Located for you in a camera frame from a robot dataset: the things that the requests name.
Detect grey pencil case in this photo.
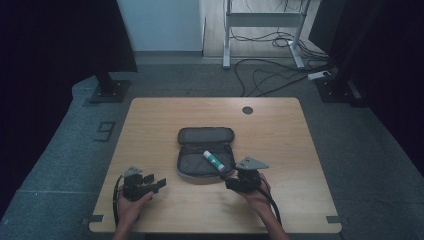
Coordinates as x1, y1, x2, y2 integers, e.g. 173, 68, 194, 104
176, 126, 237, 185

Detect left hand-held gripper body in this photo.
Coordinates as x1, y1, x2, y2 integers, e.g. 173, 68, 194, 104
121, 165, 158, 202

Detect person's right hand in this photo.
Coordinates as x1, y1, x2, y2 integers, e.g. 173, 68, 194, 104
237, 172, 273, 215

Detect white glue stick green label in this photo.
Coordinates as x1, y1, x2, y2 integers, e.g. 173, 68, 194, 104
202, 150, 226, 173

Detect right hand-held gripper black cable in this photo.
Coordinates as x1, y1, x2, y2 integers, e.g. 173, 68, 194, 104
257, 178, 283, 225

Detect hand-held gripper black cable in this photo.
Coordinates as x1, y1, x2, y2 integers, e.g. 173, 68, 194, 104
257, 178, 283, 225
112, 174, 125, 228

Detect left hand-held gripper black cable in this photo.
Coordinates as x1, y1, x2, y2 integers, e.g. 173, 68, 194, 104
112, 174, 125, 228

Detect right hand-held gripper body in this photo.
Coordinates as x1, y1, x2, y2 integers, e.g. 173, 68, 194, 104
225, 156, 270, 194

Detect black floor cables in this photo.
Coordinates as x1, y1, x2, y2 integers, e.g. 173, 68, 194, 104
229, 0, 334, 98

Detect person's left hand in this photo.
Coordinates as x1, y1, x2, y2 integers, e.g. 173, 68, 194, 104
116, 191, 155, 228

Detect black stand with base plate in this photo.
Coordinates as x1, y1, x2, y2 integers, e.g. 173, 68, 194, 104
314, 64, 368, 108
88, 63, 132, 104

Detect white metal desk frame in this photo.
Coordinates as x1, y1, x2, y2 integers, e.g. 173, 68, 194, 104
222, 0, 313, 70

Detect grey tape strip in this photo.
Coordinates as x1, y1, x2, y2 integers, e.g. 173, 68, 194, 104
325, 215, 350, 225
81, 214, 105, 225

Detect black curtain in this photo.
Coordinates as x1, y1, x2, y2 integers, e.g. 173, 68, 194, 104
0, 0, 139, 214
308, 0, 424, 174

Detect white power strip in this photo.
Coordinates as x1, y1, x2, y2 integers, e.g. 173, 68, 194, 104
306, 70, 331, 81

